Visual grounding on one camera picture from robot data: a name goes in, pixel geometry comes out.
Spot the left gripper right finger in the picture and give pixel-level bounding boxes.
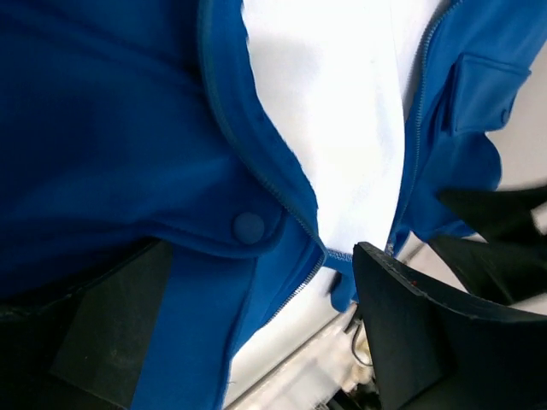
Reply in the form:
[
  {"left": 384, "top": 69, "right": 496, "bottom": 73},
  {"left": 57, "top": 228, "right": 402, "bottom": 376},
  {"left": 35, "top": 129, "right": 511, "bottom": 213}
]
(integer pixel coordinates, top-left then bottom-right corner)
[{"left": 353, "top": 243, "right": 546, "bottom": 410}]

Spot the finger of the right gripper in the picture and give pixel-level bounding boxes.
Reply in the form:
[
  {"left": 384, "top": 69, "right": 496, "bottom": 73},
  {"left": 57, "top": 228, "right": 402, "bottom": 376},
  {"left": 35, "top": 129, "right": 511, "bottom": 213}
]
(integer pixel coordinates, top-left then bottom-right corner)
[
  {"left": 429, "top": 236, "right": 546, "bottom": 306},
  {"left": 438, "top": 185, "right": 546, "bottom": 242}
]

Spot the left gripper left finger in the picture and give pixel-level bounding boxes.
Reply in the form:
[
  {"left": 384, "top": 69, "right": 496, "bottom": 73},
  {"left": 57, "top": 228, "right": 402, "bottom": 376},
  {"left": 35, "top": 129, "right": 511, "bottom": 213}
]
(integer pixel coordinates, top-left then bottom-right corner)
[{"left": 1, "top": 240, "right": 173, "bottom": 409}]

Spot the blue zip jacket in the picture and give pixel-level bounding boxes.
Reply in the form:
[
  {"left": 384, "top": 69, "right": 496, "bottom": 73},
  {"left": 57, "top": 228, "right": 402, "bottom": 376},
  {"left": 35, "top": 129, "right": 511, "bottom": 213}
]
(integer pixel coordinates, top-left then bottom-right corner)
[{"left": 1, "top": 1, "right": 546, "bottom": 409}]

